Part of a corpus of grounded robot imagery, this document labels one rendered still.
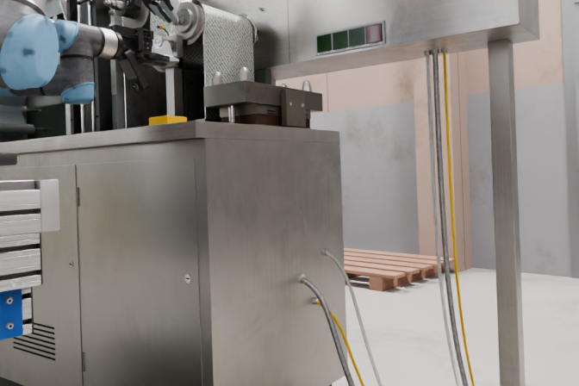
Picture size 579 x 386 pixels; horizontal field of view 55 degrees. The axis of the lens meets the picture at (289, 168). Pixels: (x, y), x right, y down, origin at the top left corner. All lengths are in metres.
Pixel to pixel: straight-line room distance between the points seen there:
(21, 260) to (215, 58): 0.97
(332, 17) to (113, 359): 1.22
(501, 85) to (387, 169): 3.04
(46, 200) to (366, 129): 4.02
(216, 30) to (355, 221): 3.39
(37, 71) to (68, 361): 1.11
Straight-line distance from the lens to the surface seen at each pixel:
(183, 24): 1.80
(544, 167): 4.18
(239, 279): 1.44
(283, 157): 1.57
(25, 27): 0.97
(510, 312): 1.82
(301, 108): 1.73
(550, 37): 4.26
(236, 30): 1.88
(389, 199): 4.75
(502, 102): 1.77
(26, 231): 1.04
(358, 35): 1.79
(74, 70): 1.42
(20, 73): 0.97
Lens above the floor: 0.77
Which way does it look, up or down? level
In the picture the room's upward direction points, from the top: 2 degrees counter-clockwise
